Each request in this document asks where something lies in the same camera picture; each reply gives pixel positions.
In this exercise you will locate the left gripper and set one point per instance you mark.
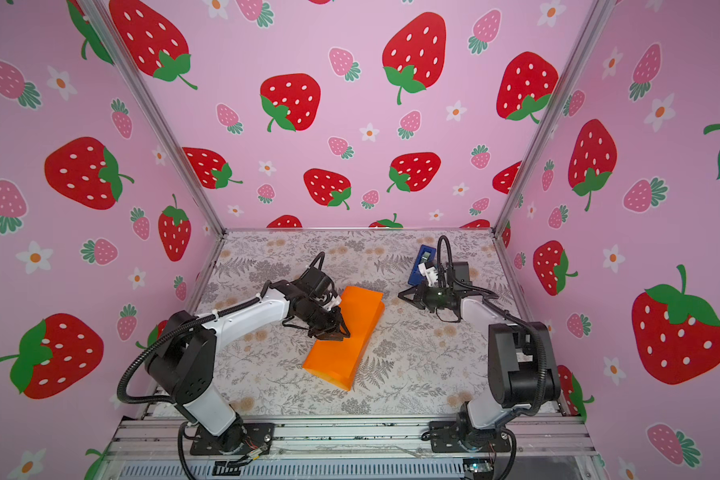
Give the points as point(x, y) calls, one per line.
point(335, 330)

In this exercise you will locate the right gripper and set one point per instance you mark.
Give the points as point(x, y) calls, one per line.
point(419, 299)

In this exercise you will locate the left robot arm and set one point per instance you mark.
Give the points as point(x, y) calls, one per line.
point(182, 361)

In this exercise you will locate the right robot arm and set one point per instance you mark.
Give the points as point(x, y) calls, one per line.
point(522, 370)

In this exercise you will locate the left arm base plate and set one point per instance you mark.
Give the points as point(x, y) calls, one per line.
point(240, 439)

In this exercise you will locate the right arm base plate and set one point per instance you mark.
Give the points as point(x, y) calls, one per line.
point(454, 437)

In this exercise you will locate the aluminium front rail frame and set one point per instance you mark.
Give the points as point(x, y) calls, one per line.
point(549, 446)

